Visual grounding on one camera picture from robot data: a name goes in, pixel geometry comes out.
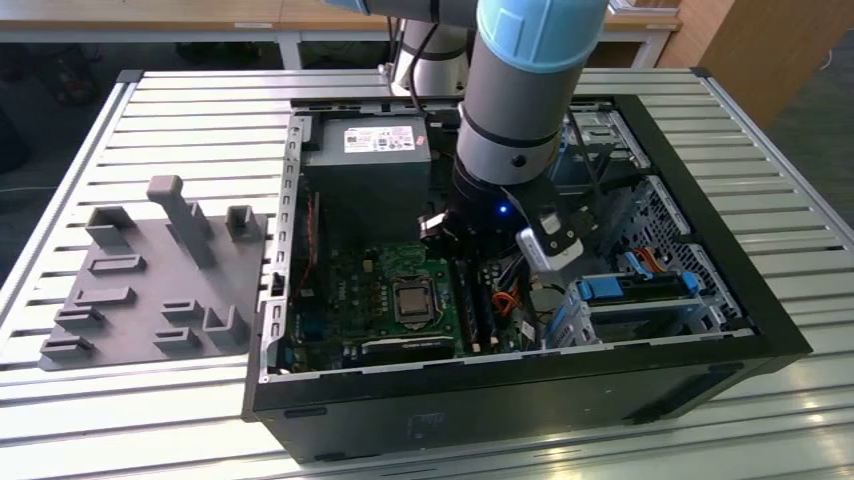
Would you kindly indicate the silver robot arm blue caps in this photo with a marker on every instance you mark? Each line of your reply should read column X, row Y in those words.
column 514, row 100

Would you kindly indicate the RAM slot black clips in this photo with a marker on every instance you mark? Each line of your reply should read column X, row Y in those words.
column 459, row 305

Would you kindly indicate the grey power supply white label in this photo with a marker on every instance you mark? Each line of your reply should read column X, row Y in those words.
column 361, row 190

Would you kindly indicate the metal locking lever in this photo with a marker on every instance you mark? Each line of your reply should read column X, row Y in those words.
column 441, row 305

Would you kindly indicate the round grey case speaker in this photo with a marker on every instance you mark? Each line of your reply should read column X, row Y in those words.
column 550, row 297

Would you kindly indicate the silver CPU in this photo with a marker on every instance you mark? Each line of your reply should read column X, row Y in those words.
column 414, row 302

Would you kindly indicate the silver metal disk bay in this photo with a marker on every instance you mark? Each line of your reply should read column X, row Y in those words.
column 594, row 132

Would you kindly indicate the green motherboard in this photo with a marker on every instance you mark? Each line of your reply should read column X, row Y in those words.
column 354, row 280

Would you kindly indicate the hard disk in blue carrier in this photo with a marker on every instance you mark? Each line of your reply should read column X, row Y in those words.
column 601, row 290

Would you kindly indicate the perforated metal drive cage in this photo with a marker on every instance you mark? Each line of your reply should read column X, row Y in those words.
column 668, row 215

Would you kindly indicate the black graphics card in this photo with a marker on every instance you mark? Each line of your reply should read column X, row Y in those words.
column 407, row 347

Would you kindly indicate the black plastic case latch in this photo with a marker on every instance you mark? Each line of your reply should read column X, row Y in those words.
column 277, row 285

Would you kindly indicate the black open PC case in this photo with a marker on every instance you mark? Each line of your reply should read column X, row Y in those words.
column 467, row 415

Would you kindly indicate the black table corner cap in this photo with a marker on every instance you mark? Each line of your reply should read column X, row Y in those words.
column 130, row 76
column 701, row 72

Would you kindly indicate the wooden cabinet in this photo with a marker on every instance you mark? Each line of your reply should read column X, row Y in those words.
column 768, row 50

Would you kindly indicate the grey parts rack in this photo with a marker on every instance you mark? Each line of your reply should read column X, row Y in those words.
column 147, row 310

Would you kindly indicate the small black silver wrist camera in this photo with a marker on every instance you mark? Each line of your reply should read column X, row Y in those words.
column 434, row 230

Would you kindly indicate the pale blue plastic rail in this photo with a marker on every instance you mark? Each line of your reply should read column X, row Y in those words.
column 560, row 320

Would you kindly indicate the wood top desk white frame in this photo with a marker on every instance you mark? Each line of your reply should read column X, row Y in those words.
column 167, row 12

